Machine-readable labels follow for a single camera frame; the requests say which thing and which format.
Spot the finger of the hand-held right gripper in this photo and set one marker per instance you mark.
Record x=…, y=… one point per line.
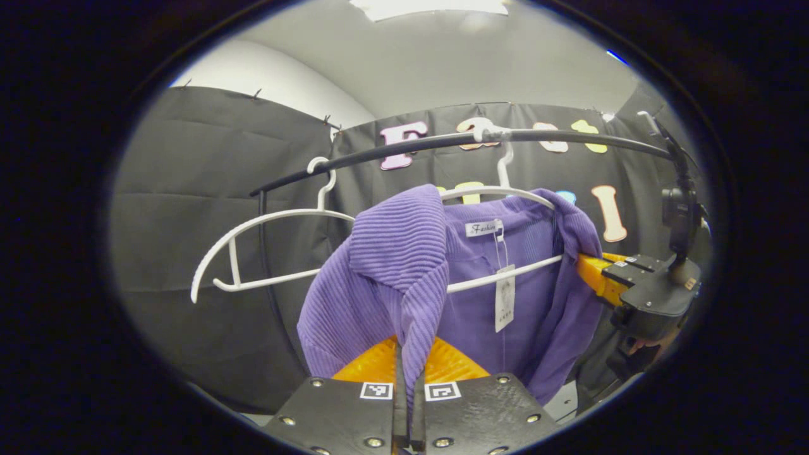
x=597, y=275
x=641, y=262

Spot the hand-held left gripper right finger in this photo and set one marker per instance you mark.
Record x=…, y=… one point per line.
x=480, y=417

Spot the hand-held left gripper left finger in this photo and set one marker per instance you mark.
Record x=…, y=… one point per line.
x=341, y=414

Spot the purple ribbed knit garment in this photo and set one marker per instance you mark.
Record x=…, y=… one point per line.
x=392, y=253

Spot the white clothes hanger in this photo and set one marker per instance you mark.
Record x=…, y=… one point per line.
x=503, y=170
x=234, y=265

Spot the black clothes rack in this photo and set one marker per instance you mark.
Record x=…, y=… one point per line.
x=404, y=148

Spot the black backdrop cloth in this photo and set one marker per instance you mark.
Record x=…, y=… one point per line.
x=189, y=208

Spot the ceiling light panel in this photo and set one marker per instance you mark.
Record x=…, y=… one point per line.
x=430, y=7

